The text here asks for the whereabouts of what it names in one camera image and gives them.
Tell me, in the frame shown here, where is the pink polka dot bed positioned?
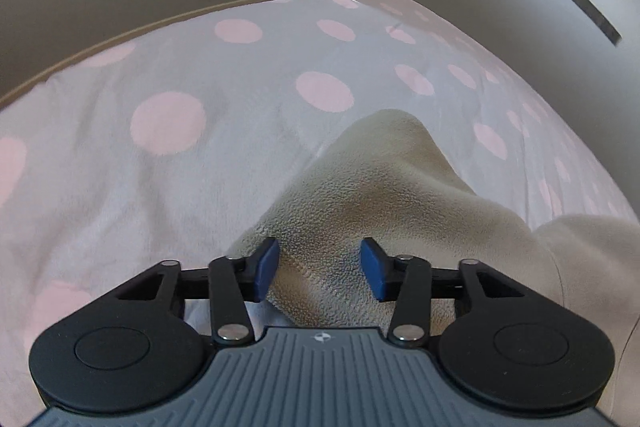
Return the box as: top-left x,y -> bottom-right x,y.
0,0 -> 640,408

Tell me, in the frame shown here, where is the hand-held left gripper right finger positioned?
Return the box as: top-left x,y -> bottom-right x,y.
360,237 -> 543,348

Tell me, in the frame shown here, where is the beige fleece jacket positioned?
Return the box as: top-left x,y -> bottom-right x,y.
227,108 -> 640,427

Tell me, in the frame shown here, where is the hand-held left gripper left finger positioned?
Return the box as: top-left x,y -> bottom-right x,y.
95,236 -> 281,348

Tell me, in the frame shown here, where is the grey wall switch panel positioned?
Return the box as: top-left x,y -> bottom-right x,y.
567,0 -> 622,48

